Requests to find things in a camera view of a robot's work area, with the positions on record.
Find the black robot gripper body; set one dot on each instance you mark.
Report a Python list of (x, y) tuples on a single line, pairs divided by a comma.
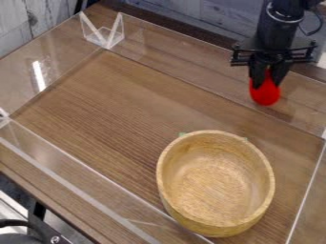
[(298, 53)]

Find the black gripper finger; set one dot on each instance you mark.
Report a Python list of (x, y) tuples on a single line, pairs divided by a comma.
[(256, 69), (279, 70)]

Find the red plush strawberry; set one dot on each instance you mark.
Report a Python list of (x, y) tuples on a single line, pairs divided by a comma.
[(264, 95)]

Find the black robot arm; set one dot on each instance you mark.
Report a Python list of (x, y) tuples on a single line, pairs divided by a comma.
[(274, 49)]

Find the oval wooden bowl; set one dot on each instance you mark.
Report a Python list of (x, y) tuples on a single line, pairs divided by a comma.
[(215, 182)]

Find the clear acrylic corner bracket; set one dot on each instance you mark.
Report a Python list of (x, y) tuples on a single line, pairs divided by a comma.
[(104, 37)]

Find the clear acrylic enclosure wall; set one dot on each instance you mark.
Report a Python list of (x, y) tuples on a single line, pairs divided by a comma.
[(103, 210)]

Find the black metal table bracket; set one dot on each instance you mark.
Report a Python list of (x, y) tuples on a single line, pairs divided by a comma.
[(49, 236)]

